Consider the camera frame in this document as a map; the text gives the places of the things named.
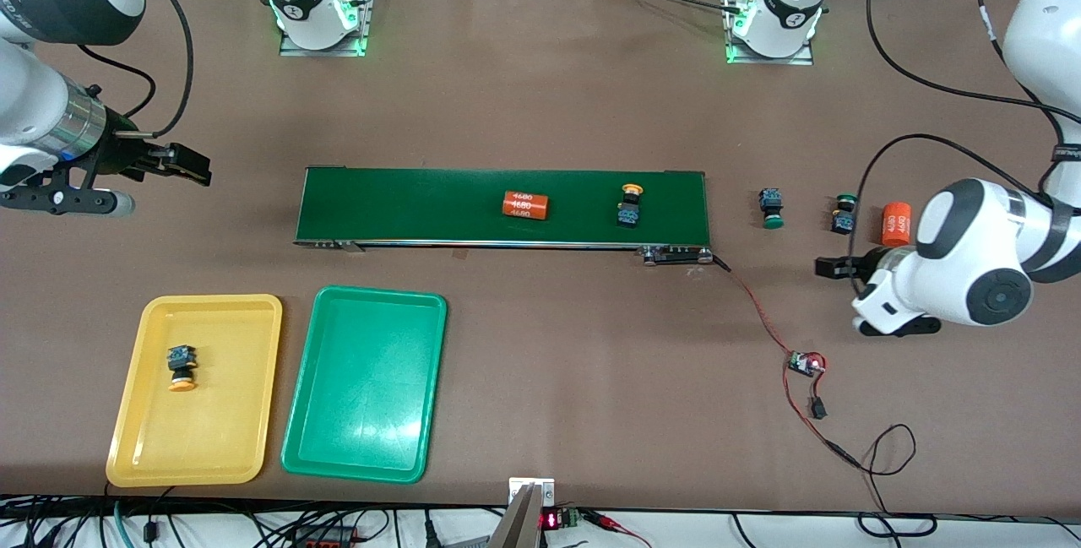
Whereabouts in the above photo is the orange cylinder white print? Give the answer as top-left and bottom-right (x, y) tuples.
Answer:
(502, 191), (551, 220)
(881, 203), (913, 248)

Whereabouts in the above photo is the yellow mushroom push button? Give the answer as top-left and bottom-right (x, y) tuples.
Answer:
(617, 183), (644, 228)
(165, 345), (199, 393)

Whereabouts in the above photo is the green conveyor belt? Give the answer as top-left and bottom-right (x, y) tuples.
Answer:
(293, 165), (715, 267)

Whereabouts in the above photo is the yellow plastic tray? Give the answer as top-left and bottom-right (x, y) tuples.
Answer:
(106, 294), (284, 488)

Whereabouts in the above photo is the green plastic tray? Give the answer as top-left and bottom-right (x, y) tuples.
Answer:
(280, 285), (448, 484)

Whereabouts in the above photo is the red clip lead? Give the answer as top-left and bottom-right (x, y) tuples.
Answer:
(583, 511), (655, 548)

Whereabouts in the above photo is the black power strip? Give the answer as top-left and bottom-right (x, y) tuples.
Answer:
(291, 525), (360, 548)

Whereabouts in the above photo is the red black conveyor cable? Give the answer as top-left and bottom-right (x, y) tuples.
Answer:
(709, 252), (862, 469)

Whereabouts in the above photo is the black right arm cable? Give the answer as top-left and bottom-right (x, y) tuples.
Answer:
(76, 0), (195, 139)

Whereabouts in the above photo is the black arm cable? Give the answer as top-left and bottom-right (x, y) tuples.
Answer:
(76, 0), (195, 139)
(853, 0), (1081, 279)

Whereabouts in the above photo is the thin black looped cable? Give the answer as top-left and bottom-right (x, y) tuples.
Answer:
(832, 424), (938, 536)

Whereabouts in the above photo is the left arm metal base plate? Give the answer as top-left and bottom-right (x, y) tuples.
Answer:
(725, 0), (816, 66)

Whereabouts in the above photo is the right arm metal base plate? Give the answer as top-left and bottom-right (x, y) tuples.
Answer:
(279, 0), (377, 57)

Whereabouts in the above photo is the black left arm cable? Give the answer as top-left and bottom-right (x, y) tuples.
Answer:
(853, 0), (1081, 279)

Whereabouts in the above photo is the teal cable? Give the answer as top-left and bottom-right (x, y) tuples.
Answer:
(114, 502), (140, 548)

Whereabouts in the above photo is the silver mounting bracket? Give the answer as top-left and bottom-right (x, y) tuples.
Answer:
(490, 477), (556, 548)

